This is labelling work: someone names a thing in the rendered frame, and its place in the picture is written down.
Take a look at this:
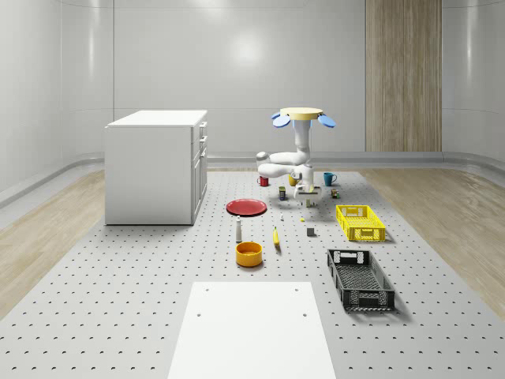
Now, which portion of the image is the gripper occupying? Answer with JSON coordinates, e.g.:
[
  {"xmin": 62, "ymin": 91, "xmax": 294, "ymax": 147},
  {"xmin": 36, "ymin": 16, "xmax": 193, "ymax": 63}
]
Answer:
[{"xmin": 297, "ymin": 187, "xmax": 324, "ymax": 208}]

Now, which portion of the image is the yellow basket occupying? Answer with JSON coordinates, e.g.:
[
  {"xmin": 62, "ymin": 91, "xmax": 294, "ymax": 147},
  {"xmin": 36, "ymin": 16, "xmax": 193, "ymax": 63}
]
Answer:
[{"xmin": 335, "ymin": 204, "xmax": 387, "ymax": 242}]

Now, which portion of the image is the red plate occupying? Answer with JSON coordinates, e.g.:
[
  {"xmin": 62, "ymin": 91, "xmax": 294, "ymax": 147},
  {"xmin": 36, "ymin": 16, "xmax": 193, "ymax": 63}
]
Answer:
[{"xmin": 226, "ymin": 198, "xmax": 268, "ymax": 217}]

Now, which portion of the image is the yellow bowl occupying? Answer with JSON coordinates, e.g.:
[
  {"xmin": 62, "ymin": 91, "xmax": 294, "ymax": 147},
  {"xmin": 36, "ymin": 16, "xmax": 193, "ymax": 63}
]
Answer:
[{"xmin": 235, "ymin": 241, "xmax": 264, "ymax": 268}]

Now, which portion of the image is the dark grey basket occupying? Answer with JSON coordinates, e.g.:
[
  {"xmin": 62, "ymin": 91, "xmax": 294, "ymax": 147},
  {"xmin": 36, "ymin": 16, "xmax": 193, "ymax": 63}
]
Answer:
[{"xmin": 326, "ymin": 249, "xmax": 396, "ymax": 313}]

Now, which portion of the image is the white board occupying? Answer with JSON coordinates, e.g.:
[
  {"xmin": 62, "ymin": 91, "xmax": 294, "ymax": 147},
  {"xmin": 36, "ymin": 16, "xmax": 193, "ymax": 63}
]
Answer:
[{"xmin": 167, "ymin": 281, "xmax": 337, "ymax": 379}]

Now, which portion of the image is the white cabinet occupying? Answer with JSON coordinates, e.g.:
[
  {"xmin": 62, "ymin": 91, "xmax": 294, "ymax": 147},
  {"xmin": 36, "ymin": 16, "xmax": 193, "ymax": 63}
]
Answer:
[{"xmin": 104, "ymin": 109, "xmax": 209, "ymax": 227}]

